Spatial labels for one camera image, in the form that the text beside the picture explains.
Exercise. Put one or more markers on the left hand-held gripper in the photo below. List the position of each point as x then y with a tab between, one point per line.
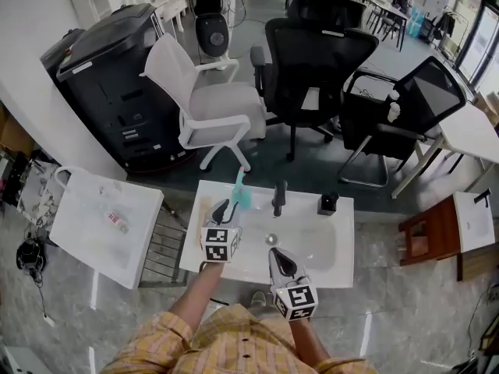
217	244

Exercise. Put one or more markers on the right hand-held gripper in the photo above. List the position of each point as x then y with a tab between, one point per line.
295	296

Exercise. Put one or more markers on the person's right forearm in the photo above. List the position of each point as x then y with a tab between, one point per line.
308	341

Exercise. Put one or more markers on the person's left forearm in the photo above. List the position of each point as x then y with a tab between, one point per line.
199	298

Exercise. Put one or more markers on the chrome sink drain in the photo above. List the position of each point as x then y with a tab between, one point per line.
271	238

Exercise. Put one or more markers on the white ceramic sink basin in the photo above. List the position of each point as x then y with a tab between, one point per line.
308	240

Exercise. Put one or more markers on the person's grey shoe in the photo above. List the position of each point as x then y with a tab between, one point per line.
259	299

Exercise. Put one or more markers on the black sink faucet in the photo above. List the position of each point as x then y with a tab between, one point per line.
279	199

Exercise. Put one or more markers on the black cup holder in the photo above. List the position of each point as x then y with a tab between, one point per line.
327	204

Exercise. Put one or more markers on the yellow plaid shirt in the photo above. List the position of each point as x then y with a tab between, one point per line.
234	349

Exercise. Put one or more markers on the white office chair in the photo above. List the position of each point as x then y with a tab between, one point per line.
218	103

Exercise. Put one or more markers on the red label packet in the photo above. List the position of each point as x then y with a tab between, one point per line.
116	219

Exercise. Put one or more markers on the white rectangular basin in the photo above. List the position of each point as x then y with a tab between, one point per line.
89	228

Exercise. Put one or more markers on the brown wooden stool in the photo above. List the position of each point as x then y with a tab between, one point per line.
429	232

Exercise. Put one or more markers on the large black machine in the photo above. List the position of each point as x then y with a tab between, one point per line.
117	103

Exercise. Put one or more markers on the black mesh office chair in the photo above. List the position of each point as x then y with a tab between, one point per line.
312	64

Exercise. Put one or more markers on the black cantilever mesh chair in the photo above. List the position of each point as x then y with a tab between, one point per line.
390	131

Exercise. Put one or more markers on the white and black robot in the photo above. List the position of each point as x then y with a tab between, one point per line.
212	25

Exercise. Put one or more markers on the marble pattern bag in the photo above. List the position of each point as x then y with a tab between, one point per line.
39	193

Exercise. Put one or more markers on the small white basin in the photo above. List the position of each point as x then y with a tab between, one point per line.
473	228

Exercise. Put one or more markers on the small black faucet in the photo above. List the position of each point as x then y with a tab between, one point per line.
482	198

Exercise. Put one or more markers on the black high-back chair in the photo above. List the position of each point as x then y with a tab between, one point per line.
327	8

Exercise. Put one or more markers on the white table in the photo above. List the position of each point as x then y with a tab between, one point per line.
471	135

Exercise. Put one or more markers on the long dark table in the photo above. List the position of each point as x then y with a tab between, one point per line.
384	10

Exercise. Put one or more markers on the blue water bottles pack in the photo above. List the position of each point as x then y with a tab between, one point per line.
416	22

